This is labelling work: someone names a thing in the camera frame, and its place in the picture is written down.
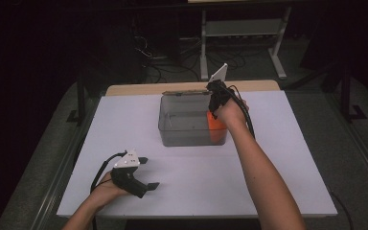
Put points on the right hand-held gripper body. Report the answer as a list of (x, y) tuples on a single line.
[(218, 94)]

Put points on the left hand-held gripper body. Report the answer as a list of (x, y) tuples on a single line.
[(127, 180)]

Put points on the orange phone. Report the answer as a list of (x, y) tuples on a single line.
[(216, 129)]

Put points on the transparent grey storage box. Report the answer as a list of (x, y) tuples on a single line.
[(185, 127)]

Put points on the person's right hand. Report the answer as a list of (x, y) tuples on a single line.
[(231, 113)]

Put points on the person's left hand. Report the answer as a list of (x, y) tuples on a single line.
[(107, 191)]

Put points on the black metal stand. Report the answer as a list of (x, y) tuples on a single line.
[(80, 102), (346, 96)]

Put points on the grey metal floor rail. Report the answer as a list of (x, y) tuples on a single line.
[(57, 179), (364, 150)]

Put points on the white metal desk frame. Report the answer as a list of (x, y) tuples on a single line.
[(242, 28)]

